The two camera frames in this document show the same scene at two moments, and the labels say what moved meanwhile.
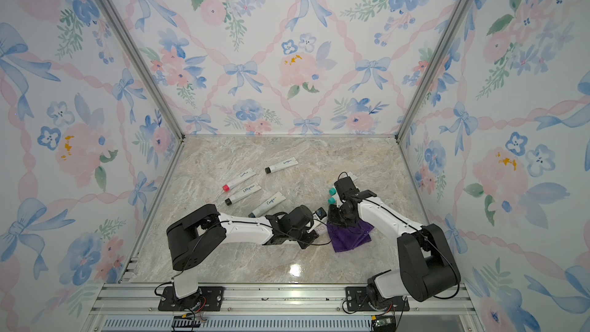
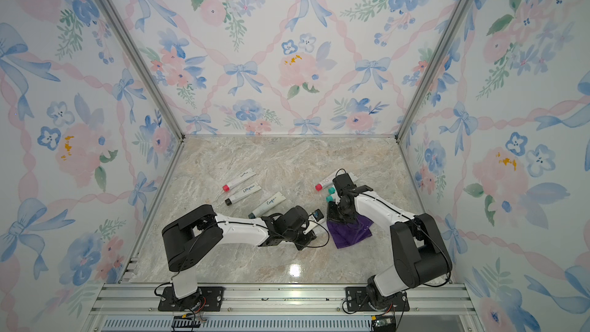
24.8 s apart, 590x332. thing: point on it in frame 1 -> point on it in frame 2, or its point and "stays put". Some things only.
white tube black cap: (282, 166) -> (319, 233)
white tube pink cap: (322, 229) -> (319, 187)
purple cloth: (343, 238) stays put
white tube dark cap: (243, 194) stays put
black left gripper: (313, 237) stays put
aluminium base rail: (134, 307) stays put
